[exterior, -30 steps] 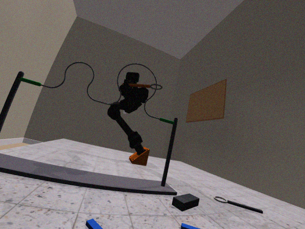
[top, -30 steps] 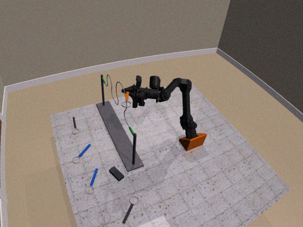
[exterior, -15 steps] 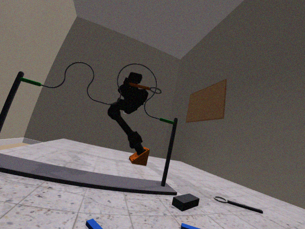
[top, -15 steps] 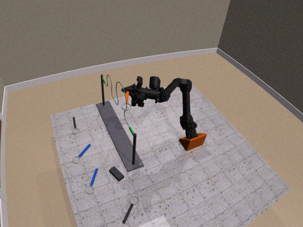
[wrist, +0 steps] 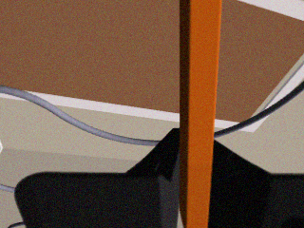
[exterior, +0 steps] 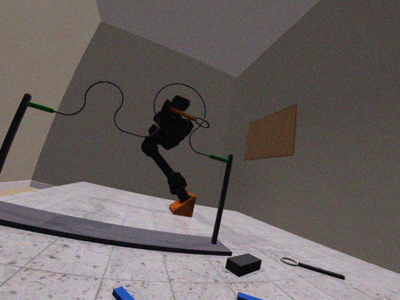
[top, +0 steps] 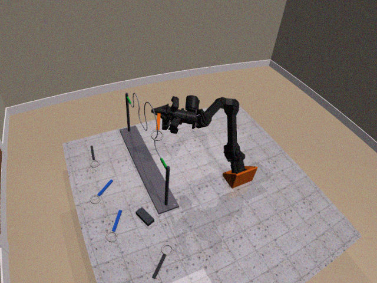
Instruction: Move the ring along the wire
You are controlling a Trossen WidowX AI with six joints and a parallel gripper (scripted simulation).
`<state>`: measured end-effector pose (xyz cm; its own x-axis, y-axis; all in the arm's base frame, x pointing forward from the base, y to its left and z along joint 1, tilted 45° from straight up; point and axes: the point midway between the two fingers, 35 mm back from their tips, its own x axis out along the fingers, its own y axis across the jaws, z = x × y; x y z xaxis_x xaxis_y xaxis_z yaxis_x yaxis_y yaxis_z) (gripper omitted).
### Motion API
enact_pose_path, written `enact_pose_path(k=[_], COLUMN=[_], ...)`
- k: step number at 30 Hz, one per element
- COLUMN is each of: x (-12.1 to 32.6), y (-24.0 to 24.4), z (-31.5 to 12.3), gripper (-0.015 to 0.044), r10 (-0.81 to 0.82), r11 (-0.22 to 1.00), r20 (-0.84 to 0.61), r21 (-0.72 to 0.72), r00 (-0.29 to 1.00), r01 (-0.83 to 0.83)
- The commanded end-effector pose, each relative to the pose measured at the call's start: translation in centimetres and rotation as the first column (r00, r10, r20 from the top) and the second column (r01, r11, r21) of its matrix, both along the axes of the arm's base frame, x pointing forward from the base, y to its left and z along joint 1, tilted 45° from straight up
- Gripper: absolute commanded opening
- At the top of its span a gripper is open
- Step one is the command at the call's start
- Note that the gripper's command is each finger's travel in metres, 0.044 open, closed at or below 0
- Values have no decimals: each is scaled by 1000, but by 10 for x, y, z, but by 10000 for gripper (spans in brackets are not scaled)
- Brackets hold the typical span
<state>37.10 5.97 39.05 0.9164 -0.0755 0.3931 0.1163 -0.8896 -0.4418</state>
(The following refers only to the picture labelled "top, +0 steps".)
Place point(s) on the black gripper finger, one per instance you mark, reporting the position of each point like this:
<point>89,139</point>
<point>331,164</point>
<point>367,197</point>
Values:
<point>162,110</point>
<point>163,117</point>

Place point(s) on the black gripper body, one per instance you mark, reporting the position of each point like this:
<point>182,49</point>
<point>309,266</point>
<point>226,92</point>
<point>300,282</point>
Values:
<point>173,109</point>

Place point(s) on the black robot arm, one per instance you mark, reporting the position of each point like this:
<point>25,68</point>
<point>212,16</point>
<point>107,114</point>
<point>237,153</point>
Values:
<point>231,108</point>

